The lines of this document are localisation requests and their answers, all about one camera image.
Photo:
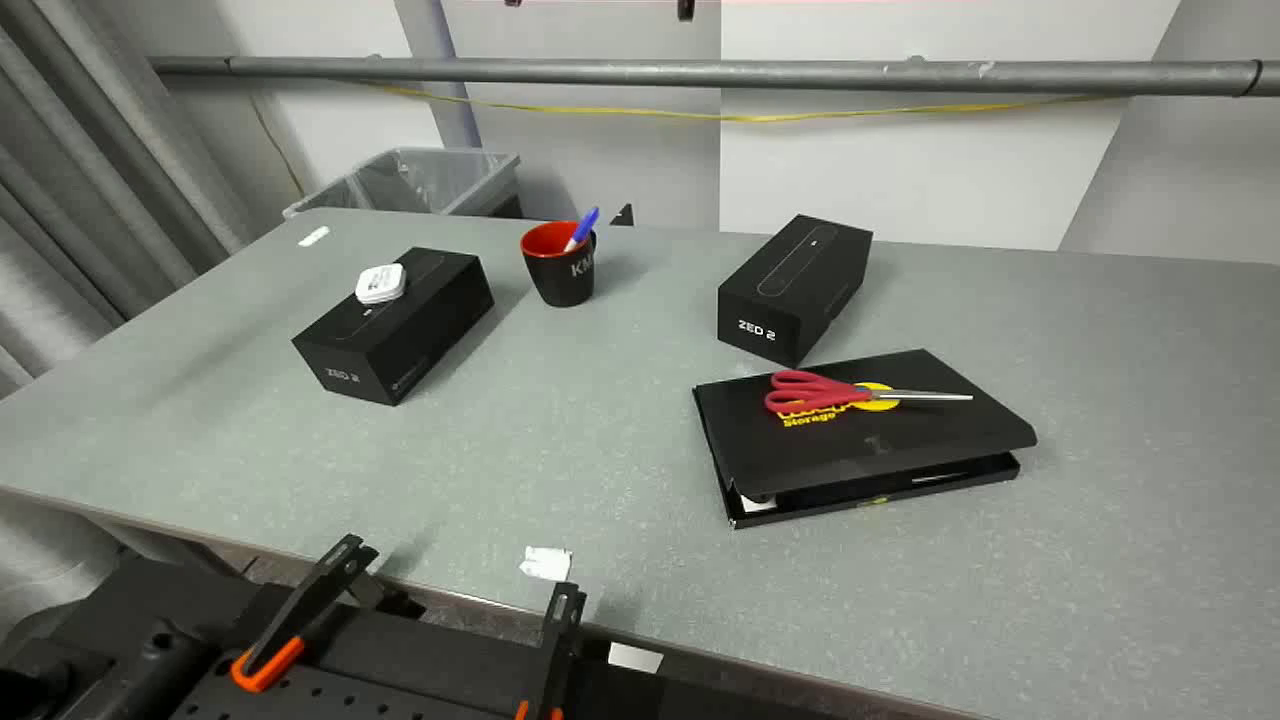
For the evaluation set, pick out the crumpled white tape piece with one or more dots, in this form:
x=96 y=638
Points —
x=545 y=562

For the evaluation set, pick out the small white tape piece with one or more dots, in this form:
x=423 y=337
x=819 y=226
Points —
x=312 y=239

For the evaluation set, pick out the black closed laptop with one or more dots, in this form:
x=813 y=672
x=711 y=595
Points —
x=865 y=446

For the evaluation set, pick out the small black object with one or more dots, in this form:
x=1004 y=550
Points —
x=623 y=212

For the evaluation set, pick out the black perforated base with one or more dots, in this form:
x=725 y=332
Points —
x=403 y=680

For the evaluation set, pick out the white rectangular label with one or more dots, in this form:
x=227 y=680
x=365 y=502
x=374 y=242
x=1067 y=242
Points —
x=635 y=658

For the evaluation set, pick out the wide flat black box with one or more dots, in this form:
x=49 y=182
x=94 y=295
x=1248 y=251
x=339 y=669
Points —
x=403 y=350

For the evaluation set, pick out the tall narrow black box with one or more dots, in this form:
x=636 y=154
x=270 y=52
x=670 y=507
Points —
x=784 y=303

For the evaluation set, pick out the grey curtain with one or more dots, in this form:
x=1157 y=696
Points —
x=66 y=200

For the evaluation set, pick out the grey vertical pole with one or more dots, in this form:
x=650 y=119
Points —
x=459 y=113

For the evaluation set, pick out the red cup with black outside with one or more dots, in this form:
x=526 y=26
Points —
x=562 y=282

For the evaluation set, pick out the white round puck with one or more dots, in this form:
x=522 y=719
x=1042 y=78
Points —
x=376 y=286

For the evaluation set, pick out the grey plastic bin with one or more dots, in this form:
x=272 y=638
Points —
x=403 y=182

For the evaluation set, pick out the grey metal horizontal pipe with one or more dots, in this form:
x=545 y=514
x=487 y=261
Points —
x=800 y=74

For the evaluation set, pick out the red and yellow scissors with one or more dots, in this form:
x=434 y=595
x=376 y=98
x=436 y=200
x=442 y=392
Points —
x=804 y=398

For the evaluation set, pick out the large black orange clamp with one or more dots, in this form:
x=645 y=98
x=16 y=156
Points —
x=303 y=615

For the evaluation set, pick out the white marker with blue cap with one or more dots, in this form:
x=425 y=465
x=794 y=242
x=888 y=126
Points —
x=587 y=226

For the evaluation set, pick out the slim black orange clamp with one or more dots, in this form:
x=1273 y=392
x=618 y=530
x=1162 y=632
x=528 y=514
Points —
x=557 y=652

